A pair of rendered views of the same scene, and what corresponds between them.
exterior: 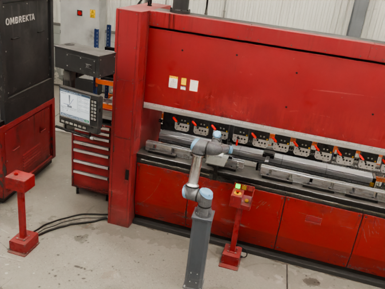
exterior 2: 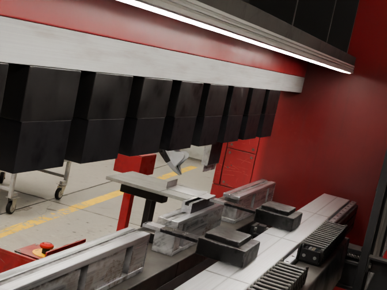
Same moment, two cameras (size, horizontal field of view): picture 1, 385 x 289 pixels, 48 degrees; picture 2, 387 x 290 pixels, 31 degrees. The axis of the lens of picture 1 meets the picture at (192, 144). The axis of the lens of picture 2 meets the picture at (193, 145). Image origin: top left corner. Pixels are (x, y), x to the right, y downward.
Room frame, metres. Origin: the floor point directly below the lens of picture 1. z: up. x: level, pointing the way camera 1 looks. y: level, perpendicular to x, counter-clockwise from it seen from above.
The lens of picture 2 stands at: (4.25, -2.31, 1.40)
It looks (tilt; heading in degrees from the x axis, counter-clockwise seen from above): 7 degrees down; 97
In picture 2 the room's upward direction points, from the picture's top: 12 degrees clockwise
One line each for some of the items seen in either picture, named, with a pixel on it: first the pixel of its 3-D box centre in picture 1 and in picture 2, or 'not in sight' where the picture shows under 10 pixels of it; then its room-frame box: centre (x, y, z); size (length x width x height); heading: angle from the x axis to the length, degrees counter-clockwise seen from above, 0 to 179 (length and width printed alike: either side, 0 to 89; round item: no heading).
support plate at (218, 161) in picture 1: (217, 159); (157, 185); (3.92, -0.26, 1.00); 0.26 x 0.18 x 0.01; 167
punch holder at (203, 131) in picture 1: (202, 125); (242, 111); (4.11, -0.08, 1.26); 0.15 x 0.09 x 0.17; 77
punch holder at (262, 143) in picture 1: (261, 137); (170, 111); (3.98, -0.66, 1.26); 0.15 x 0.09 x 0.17; 77
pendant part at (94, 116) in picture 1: (82, 108); not in sight; (3.75, 1.04, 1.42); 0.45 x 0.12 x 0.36; 66
